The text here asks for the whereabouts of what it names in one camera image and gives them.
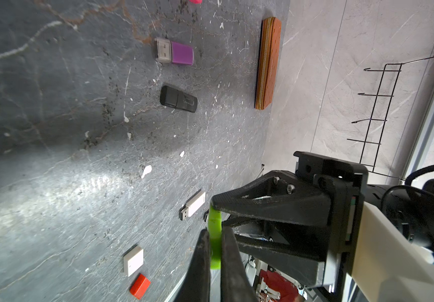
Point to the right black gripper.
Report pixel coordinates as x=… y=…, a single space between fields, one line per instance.
x=331 y=205

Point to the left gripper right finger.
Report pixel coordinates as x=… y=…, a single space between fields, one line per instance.
x=234 y=281

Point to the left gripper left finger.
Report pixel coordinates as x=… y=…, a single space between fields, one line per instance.
x=197 y=282

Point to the green usb cap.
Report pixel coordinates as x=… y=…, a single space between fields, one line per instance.
x=215 y=236

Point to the black usb drive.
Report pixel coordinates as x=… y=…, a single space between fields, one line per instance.
x=174 y=98

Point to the purple usb drive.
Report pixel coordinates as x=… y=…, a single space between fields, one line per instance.
x=170 y=52

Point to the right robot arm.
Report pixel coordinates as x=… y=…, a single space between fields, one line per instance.
x=394 y=256

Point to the red usb cap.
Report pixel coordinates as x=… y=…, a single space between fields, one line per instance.
x=140 y=286

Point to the white usb cap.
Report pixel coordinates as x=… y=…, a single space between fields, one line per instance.
x=133 y=260

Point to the white usb drive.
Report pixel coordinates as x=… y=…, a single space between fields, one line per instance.
x=192 y=205

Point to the brown leather wallet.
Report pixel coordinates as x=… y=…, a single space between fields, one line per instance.
x=268 y=62

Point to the black wire hook rack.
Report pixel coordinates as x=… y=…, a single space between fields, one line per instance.
x=371 y=143

